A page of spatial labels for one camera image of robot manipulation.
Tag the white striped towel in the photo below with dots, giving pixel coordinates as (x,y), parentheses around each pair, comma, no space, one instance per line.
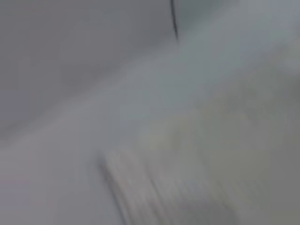
(199,164)

